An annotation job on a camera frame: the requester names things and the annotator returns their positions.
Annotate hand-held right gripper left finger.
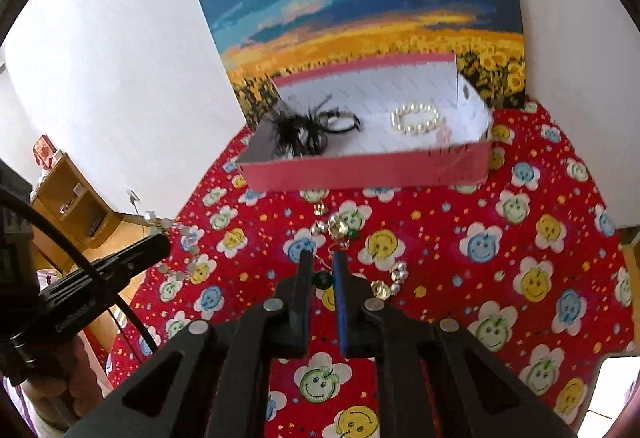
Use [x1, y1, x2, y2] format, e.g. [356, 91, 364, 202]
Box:
[65, 249, 316, 438]

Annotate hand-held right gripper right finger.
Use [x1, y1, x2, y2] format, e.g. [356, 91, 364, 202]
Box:
[332, 251, 581, 438]

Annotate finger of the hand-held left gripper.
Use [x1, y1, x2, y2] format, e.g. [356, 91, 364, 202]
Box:
[30, 233, 172, 345]

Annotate person's left hand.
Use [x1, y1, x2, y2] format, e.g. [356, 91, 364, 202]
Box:
[22, 333, 108, 434]

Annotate white pearl bracelet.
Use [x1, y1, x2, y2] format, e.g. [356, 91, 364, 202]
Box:
[390, 103, 441, 136]

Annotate pink cardboard box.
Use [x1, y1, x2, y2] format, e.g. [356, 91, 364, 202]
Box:
[236, 52, 493, 193]

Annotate red smiley flower blanket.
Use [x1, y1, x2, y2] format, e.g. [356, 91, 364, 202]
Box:
[102, 98, 633, 438]

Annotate wooden shelf unit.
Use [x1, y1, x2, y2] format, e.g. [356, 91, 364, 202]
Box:
[30, 151, 126, 269]

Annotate black feather hair claw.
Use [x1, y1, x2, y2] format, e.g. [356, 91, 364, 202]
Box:
[262, 93, 362, 158]

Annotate gold green bead earring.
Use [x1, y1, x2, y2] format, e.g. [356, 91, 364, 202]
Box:
[312, 243, 346, 291]
[307, 201, 363, 251]

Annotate sunflower field painting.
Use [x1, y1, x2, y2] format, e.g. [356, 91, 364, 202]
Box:
[186, 0, 527, 126]

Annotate small red box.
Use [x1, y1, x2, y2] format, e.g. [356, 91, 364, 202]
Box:
[32, 135, 57, 167]

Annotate pale flower bead chain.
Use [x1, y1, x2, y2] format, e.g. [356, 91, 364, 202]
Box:
[144, 211, 213, 281]

